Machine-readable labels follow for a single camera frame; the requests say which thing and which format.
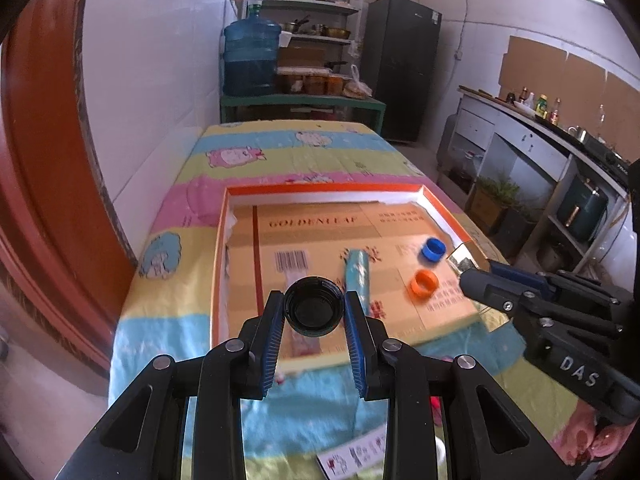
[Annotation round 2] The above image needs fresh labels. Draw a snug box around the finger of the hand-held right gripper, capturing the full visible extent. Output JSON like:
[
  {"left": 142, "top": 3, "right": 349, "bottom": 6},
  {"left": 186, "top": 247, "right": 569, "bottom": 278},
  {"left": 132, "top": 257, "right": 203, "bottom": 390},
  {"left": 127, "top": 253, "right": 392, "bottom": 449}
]
[
  {"left": 459, "top": 267, "right": 548, "bottom": 320},
  {"left": 489, "top": 260, "right": 621, "bottom": 307}
]

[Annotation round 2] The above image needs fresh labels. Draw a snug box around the plastic bag of food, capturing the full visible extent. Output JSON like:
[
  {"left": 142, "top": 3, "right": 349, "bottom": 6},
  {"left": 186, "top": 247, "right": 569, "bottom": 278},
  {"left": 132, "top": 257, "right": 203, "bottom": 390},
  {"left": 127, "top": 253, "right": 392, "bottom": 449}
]
[{"left": 342, "top": 65, "right": 375, "bottom": 99}]

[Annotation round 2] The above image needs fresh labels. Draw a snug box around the teal small pack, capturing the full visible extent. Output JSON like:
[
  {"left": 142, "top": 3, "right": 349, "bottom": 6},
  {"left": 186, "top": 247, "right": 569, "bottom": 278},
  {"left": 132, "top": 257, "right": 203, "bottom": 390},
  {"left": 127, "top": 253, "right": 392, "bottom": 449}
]
[{"left": 342, "top": 248, "right": 373, "bottom": 317}]

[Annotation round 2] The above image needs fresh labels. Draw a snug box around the cartoon printed blanket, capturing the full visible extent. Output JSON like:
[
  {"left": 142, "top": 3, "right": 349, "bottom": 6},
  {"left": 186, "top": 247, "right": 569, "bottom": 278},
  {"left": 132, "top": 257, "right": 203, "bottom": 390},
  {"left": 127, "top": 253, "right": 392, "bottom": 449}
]
[{"left": 107, "top": 120, "right": 608, "bottom": 480}]

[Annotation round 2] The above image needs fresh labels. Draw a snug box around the blue water jug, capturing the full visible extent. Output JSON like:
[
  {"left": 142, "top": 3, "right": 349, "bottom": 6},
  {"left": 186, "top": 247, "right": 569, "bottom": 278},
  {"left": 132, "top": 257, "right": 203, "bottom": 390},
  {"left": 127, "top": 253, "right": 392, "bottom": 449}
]
[{"left": 222, "top": 19, "right": 281, "bottom": 97}]

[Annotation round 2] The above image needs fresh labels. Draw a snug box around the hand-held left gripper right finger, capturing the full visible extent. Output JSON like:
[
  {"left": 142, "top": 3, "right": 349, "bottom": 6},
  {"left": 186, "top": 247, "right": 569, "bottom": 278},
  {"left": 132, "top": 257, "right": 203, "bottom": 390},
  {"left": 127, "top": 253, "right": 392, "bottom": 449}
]
[{"left": 342, "top": 291, "right": 576, "bottom": 480}]

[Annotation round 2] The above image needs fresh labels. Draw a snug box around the teal air fryer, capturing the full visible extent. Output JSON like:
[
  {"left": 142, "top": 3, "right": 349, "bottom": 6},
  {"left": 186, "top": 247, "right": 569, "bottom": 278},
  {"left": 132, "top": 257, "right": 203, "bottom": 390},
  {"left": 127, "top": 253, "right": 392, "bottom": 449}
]
[{"left": 556, "top": 174, "right": 610, "bottom": 242}]

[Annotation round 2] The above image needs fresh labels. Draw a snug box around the green low table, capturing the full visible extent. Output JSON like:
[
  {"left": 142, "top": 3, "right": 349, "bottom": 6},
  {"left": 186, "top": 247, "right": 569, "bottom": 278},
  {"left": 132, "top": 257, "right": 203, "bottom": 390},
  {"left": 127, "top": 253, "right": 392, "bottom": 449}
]
[{"left": 220, "top": 92, "right": 387, "bottom": 136}]

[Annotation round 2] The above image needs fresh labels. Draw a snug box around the white patterned small box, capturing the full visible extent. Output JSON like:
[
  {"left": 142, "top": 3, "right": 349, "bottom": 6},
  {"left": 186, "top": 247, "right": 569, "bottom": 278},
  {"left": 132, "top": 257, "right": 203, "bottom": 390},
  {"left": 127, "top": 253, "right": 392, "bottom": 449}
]
[{"left": 316, "top": 422, "right": 388, "bottom": 476}]

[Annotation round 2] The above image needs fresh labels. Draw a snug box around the cardboard wall panel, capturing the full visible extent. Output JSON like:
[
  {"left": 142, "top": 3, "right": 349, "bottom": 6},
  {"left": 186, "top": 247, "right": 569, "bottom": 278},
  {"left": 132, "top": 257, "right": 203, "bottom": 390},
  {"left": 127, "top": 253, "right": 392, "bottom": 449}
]
[{"left": 498, "top": 35, "right": 640, "bottom": 116}]

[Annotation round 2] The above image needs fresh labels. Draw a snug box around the dark refrigerator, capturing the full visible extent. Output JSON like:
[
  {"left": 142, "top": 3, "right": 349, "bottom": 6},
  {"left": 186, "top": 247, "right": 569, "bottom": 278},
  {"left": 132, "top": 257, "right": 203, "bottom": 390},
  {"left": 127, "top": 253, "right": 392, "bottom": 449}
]
[{"left": 361, "top": 0, "right": 442, "bottom": 143}]

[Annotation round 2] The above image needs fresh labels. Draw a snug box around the blue bottle cap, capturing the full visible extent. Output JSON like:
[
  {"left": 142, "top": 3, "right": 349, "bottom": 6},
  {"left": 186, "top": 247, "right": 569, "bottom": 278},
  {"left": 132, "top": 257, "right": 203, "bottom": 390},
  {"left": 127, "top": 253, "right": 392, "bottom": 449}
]
[{"left": 419, "top": 238, "right": 447, "bottom": 264}]

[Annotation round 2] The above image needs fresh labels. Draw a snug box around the potted plant dark pot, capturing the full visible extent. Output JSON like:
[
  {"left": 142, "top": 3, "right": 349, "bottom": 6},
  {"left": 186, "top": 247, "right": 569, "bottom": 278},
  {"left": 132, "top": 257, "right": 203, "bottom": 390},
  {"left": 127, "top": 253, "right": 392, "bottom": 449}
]
[{"left": 497, "top": 205, "right": 546, "bottom": 258}]

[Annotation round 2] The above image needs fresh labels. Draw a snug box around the brown cardboard box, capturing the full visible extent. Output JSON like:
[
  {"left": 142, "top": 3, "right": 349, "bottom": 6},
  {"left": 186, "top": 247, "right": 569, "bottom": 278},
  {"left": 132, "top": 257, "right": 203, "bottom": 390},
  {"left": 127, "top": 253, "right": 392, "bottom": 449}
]
[{"left": 277, "top": 46, "right": 326, "bottom": 68}]

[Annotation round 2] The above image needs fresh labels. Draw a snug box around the metal shelf rack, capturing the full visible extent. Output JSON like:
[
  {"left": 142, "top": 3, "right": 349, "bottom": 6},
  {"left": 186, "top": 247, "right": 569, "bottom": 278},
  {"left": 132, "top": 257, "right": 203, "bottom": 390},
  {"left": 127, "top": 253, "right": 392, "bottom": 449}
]
[{"left": 247, "top": 0, "right": 365, "bottom": 96}]

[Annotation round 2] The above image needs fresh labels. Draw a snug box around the shallow orange-rimmed box tray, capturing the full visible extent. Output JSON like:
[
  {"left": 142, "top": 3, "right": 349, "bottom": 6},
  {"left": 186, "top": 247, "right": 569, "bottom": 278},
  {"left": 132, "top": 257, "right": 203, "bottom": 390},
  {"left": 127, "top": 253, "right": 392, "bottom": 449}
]
[{"left": 210, "top": 183, "right": 506, "bottom": 373}]

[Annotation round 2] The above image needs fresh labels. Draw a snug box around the red-brown wooden door frame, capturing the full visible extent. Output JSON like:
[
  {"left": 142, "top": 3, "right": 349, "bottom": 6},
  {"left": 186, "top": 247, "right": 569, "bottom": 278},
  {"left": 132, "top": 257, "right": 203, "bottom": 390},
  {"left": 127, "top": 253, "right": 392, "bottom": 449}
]
[{"left": 0, "top": 0, "right": 138, "bottom": 401}]

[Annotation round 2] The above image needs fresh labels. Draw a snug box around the orange bottle cap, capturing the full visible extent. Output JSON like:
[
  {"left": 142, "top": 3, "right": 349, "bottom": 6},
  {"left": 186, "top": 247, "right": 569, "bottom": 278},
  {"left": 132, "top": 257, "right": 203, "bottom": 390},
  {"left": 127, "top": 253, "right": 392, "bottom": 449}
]
[{"left": 407, "top": 270, "right": 441, "bottom": 302}]

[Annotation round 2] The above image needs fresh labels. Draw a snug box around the black bottle cap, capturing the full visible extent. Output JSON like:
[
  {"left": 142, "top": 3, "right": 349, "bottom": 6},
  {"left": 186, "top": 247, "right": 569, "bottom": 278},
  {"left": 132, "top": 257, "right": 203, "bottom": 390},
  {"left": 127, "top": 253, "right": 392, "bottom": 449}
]
[{"left": 284, "top": 276, "right": 346, "bottom": 337}]

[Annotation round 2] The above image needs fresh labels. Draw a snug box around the black gas stove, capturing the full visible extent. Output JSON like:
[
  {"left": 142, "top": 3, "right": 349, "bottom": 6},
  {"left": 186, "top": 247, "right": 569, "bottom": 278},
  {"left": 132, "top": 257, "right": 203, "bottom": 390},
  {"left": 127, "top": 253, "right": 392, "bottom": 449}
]
[{"left": 582, "top": 135, "right": 633, "bottom": 178}]

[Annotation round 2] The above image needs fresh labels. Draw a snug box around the white kitchen counter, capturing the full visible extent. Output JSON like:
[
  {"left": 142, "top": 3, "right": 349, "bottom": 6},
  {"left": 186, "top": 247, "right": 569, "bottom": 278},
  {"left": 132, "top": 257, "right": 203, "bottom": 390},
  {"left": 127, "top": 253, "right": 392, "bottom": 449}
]
[{"left": 452, "top": 85, "right": 636, "bottom": 271}]

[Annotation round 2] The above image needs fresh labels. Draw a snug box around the potted plant brown pot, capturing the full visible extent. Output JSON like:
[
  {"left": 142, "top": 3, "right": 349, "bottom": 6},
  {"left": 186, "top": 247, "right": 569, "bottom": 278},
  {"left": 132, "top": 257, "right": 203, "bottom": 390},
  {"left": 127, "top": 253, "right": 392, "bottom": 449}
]
[{"left": 467, "top": 175, "right": 521, "bottom": 236}]

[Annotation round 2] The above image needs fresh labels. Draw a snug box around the brown cardboard sheet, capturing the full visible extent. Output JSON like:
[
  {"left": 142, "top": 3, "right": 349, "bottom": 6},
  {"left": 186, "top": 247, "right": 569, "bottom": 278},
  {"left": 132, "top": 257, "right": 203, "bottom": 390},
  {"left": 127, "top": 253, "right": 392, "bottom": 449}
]
[{"left": 227, "top": 200, "right": 478, "bottom": 361}]

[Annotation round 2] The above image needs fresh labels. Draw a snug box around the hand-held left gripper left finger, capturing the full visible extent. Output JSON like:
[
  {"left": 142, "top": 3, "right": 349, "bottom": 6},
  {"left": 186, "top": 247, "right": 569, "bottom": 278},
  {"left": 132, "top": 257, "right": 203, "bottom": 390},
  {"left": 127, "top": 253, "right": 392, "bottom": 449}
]
[{"left": 50, "top": 290, "right": 286, "bottom": 480}]

